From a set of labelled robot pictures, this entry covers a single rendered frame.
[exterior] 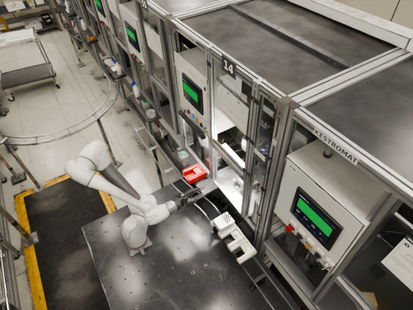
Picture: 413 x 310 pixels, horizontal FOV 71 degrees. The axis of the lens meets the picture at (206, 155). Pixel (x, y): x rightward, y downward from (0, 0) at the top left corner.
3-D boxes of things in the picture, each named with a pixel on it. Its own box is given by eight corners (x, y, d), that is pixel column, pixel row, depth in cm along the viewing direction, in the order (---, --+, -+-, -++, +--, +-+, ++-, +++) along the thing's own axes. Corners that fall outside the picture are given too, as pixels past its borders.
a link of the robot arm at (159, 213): (164, 202, 187) (161, 202, 200) (142, 213, 182) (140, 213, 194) (171, 217, 187) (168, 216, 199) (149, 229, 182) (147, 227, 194)
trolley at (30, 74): (8, 103, 475) (-28, 48, 406) (8, 87, 508) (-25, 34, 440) (61, 89, 498) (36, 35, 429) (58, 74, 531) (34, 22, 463)
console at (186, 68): (177, 108, 226) (170, 52, 193) (208, 96, 236) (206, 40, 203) (206, 139, 201) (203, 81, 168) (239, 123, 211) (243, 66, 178)
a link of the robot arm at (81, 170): (88, 181, 173) (99, 164, 182) (59, 166, 170) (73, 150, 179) (85, 190, 183) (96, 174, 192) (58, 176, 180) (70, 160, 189)
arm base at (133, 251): (133, 261, 214) (131, 258, 210) (122, 238, 227) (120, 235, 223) (155, 249, 220) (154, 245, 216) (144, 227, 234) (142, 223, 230)
